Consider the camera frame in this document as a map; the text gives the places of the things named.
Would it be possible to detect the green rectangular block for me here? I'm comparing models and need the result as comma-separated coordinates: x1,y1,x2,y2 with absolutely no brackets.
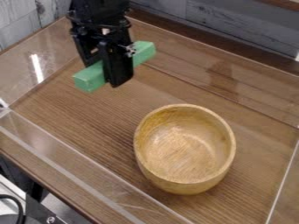
73,41,157,93

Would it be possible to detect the brown wooden bowl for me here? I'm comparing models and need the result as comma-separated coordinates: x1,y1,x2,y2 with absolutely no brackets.
134,104,238,195

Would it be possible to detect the black cable lower left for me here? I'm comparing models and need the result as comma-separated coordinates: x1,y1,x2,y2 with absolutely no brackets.
0,193,26,224

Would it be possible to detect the black equipment base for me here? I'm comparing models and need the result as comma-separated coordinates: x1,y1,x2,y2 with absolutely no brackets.
23,195,69,224

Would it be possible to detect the clear acrylic tray wall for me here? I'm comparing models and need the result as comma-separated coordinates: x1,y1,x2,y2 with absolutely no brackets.
0,11,299,224

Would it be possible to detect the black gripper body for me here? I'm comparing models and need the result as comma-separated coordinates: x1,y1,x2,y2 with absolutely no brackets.
67,0,133,42

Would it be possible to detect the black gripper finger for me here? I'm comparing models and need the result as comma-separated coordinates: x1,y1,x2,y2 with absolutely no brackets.
98,41,135,88
73,34,101,67

